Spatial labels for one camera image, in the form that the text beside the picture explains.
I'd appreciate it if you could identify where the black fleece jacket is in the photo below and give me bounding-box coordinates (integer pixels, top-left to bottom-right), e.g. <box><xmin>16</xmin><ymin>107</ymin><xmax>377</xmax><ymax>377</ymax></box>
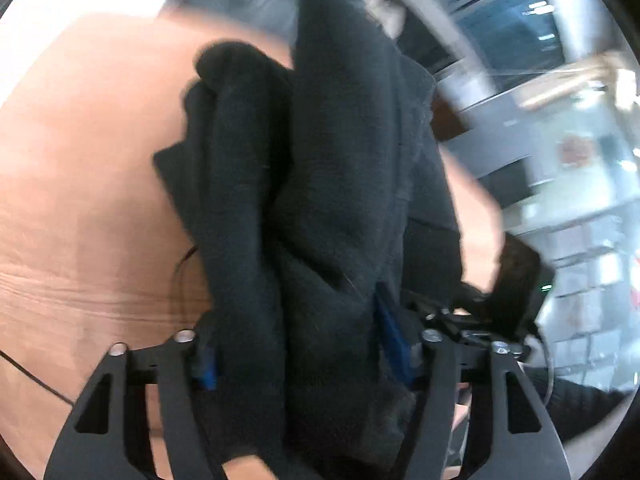
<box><xmin>154</xmin><ymin>0</ymin><xmax>461</xmax><ymax>479</ymax></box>

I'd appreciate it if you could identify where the person right forearm black sleeve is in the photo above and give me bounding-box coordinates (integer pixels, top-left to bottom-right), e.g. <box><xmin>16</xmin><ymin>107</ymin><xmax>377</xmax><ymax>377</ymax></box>
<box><xmin>523</xmin><ymin>366</ymin><xmax>632</xmax><ymax>448</ymax></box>

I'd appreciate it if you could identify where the person right hand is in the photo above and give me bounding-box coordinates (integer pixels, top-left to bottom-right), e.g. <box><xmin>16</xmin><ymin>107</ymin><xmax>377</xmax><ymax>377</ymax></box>
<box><xmin>451</xmin><ymin>382</ymin><xmax>472</xmax><ymax>430</ymax></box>

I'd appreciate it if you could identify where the black cable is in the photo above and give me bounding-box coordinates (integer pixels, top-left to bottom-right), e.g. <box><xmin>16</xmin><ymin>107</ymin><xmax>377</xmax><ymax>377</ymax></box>
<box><xmin>0</xmin><ymin>244</ymin><xmax>202</xmax><ymax>409</ymax></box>

